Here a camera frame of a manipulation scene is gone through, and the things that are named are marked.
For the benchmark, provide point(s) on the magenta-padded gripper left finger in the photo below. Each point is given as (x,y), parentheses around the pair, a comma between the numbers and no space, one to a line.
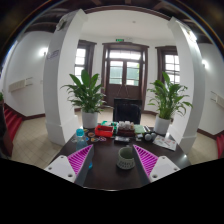
(61,166)

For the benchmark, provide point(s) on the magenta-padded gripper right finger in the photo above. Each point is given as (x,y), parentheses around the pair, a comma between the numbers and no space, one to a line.
(161,166)

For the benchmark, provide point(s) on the white printed leaflet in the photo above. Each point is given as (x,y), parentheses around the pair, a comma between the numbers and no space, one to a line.
(165,142)

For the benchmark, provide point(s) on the clear blue-capped drink bottle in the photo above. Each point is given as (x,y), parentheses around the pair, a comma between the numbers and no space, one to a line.
(80,141)

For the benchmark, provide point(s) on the grey-green ribbed mug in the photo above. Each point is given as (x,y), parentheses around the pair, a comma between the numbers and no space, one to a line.
(125,159)

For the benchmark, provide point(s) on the green book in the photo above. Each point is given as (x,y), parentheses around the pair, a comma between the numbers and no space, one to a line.
(139,129)

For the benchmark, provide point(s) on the round red coaster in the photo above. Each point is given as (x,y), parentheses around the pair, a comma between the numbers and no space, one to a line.
(91,134)

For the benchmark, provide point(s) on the dark box of white items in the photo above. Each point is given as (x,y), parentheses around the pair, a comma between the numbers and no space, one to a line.
(126,128)

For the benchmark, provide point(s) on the red box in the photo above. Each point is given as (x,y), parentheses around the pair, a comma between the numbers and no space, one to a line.
(104,131)

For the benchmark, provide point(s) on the black chair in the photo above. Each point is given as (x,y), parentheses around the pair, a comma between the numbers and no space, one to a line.
(127,111)

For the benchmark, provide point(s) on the green box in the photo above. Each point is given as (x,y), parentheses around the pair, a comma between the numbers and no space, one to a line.
(110,123)

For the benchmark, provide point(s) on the leafy plant in white pot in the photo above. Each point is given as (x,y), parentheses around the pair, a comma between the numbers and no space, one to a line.
(166,100)
(87,96)

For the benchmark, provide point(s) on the dark wooden double door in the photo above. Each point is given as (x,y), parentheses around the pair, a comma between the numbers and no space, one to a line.
(125,75)

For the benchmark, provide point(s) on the dark-framed window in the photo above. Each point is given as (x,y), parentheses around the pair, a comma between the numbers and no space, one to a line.
(81,61)
(170,65)

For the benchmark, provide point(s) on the green exit sign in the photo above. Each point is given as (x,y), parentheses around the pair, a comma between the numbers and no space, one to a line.
(119,40)

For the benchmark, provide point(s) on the white wall lamp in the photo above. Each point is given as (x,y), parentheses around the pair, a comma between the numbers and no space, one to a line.
(205,64)
(43,51)

